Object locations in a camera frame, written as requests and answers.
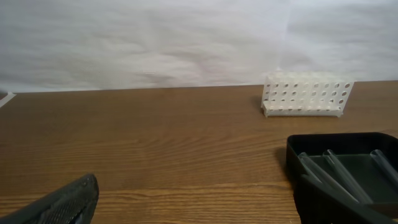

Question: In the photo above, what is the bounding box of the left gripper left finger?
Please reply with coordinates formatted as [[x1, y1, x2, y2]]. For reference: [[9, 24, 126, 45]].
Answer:
[[0, 173, 100, 224]]

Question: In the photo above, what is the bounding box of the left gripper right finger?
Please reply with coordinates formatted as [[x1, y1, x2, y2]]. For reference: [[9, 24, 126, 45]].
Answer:
[[293, 174, 398, 224]]

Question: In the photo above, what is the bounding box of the clear test tube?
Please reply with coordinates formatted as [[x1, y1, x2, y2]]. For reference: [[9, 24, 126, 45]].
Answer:
[[322, 149, 374, 205], [369, 149, 398, 191], [297, 152, 359, 203]]

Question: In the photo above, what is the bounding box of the black tray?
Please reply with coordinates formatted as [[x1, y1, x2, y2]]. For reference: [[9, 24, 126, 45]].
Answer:
[[285, 132, 398, 219]]

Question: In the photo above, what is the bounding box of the white test tube rack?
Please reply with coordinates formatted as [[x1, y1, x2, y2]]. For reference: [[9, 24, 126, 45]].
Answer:
[[260, 71, 355, 118]]

